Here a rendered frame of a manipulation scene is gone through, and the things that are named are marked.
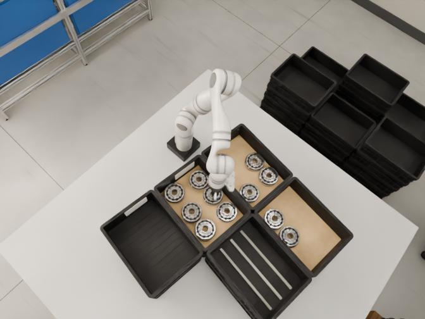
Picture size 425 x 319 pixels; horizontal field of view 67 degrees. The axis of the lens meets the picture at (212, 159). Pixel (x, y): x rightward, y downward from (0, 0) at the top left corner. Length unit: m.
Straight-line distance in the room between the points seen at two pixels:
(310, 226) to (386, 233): 0.49
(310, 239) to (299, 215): 0.13
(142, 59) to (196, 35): 0.61
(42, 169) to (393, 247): 2.49
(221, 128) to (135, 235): 0.73
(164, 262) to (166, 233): 0.13
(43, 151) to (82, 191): 1.09
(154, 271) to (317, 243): 0.81
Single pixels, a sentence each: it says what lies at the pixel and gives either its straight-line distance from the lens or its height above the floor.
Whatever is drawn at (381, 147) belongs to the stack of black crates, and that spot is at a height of 0.49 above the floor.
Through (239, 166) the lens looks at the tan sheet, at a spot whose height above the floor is 0.83.
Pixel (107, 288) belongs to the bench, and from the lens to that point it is 1.76.
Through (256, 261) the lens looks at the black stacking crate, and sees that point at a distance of 1.62.
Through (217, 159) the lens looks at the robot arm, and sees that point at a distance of 1.17.
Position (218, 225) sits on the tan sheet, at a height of 0.83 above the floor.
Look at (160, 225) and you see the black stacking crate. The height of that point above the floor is 0.83.
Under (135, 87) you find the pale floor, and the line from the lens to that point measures 3.06.
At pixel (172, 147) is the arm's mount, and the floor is 0.76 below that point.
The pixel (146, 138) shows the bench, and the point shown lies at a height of 0.70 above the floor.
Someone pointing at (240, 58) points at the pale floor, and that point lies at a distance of 3.29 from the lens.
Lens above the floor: 2.41
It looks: 65 degrees down
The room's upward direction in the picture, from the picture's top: 9 degrees clockwise
